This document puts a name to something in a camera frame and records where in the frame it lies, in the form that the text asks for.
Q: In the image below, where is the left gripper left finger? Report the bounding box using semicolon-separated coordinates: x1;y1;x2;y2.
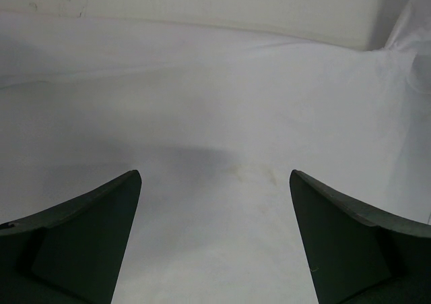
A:
1;170;141;303

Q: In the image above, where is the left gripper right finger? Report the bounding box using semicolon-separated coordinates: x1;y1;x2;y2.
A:
290;171;430;303

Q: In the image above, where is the white t shirt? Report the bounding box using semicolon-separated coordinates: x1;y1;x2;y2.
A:
1;0;430;303

